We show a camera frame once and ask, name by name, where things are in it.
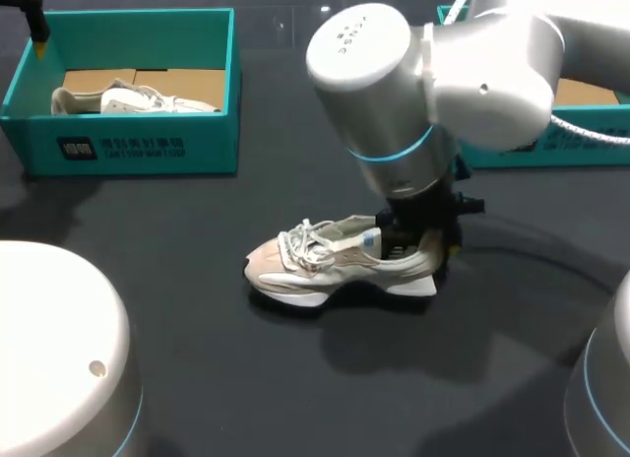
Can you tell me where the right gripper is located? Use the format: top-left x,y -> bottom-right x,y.
375,153 -> 487,259

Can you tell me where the beige and white shoe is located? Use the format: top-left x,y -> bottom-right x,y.
50,77 -> 222,116
243,214 -> 457,308

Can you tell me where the teal box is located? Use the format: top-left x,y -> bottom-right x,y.
0,8 -> 243,177
436,4 -> 630,170

